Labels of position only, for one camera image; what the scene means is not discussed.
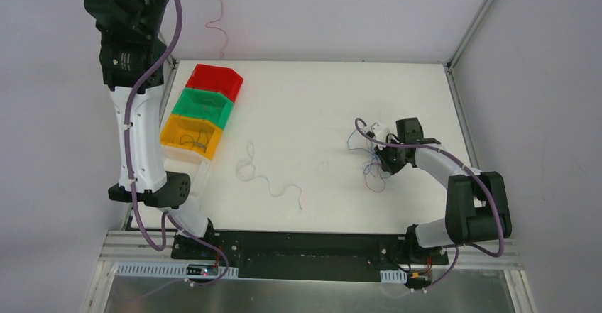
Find red blue cable pile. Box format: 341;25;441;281
346;129;393;194

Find white cable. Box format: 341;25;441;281
235;141;303;212

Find thin red wire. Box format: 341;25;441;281
192;0;230;60

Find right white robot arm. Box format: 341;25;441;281
368;118;512;263

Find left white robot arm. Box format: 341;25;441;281
84;0;217;260

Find right controller board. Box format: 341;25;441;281
405;273;432;290

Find controller board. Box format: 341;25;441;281
186;263;219;278
405;273;432;290

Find red plastic bin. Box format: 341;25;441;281
185;64;243;102

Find green plastic bin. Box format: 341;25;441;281
172;87;234;130

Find yellow plastic bin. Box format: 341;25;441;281
160;114;223;160

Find clear plastic bin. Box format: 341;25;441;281
161;145;211;198

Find left controller board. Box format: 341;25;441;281
186;263;219;278

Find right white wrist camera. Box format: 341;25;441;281
369;122;390;142

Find dark wires in yellow bin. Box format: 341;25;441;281
178;129;212;153

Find aluminium front rail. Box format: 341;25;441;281
99;231;524;270

